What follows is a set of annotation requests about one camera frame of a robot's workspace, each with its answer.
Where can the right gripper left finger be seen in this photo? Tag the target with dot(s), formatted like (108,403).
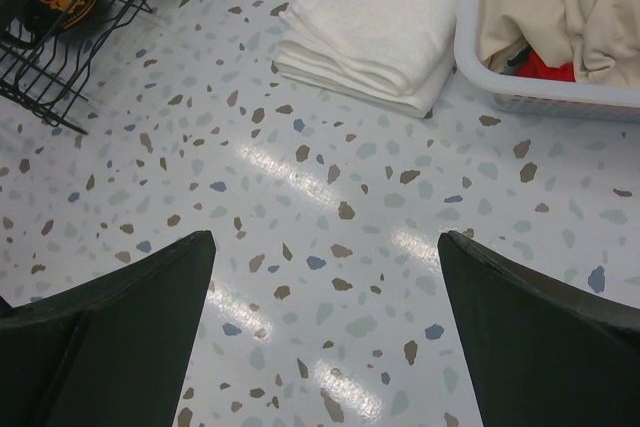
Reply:
(113,351)

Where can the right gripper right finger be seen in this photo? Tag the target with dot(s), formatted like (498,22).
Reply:
(539,351)

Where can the white plastic basin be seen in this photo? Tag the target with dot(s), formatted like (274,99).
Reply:
(532,96)

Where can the beige cloth bag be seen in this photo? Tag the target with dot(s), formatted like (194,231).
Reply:
(588,41)

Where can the folded white towel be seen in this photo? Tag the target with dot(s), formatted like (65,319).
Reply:
(394,53)

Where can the black wire dish rack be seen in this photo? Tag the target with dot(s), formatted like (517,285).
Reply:
(47,76)

